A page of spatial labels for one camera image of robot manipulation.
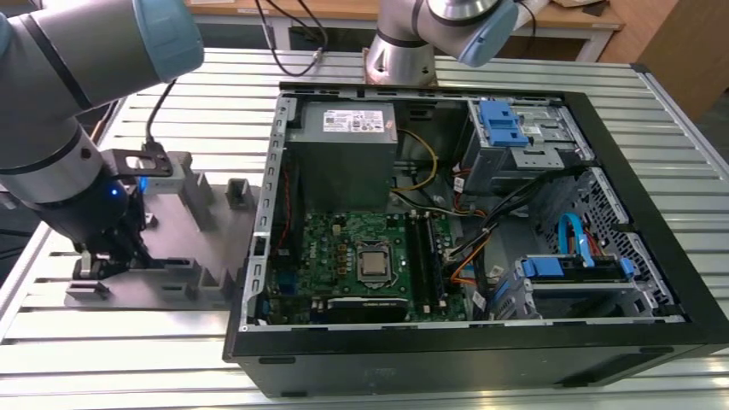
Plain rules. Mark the silver disk bay cage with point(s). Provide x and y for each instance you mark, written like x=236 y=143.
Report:
x=587 y=290

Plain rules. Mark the black camera mounting bracket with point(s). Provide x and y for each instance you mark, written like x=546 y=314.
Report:
x=162 y=171

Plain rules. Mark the black CPU socket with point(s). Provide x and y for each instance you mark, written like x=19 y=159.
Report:
x=378 y=281

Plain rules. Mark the brown wooden cabinet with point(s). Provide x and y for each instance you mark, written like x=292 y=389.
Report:
x=684 y=42

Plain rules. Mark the grey power supply unit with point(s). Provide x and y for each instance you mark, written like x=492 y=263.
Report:
x=342 y=162

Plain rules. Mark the black RAM slot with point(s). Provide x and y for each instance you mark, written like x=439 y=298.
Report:
x=419 y=265

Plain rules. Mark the green motherboard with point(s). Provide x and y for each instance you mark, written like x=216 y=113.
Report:
x=319 y=256

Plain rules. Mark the grey parts rack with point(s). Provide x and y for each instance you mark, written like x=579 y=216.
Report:
x=188 y=239

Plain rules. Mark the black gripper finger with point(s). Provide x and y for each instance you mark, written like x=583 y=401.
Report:
x=106 y=262
x=139 y=252

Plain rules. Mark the silver CPU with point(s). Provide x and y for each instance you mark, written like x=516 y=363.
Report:
x=376 y=263

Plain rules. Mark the black graphics card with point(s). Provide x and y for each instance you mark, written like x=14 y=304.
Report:
x=364 y=308

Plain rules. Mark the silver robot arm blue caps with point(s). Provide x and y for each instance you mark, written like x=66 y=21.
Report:
x=57 y=64

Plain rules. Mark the silver optical drive cage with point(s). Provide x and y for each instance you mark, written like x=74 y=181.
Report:
x=535 y=162

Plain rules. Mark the black PC case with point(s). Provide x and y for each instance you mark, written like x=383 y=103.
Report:
x=399 y=367

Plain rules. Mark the blue disk carrier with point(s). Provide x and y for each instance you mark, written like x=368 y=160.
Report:
x=502 y=124
x=544 y=267

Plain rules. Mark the wooden desk white frame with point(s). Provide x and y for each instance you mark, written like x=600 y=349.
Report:
x=228 y=9
x=570 y=21

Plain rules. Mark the blue plastic cage latch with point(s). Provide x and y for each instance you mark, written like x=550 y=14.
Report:
x=503 y=299

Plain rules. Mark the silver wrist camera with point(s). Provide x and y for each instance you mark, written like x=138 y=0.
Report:
x=166 y=184

